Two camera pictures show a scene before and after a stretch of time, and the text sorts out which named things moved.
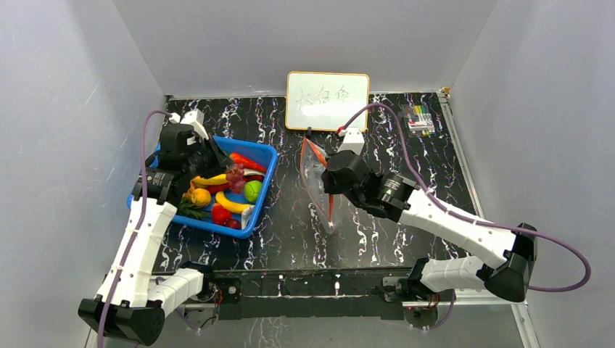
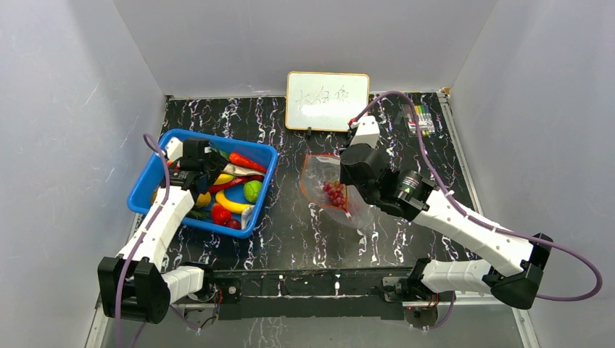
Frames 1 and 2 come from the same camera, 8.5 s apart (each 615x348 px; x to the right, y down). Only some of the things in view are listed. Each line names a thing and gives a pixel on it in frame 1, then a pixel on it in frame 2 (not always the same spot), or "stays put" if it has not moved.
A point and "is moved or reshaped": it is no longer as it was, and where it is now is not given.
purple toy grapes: [235, 175] → [336, 193]
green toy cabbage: [252, 188] stays put
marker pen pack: [418, 120] stays put
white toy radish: [245, 216] stays put
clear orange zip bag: [313, 162] is moved or reshaped
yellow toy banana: [235, 207] stays put
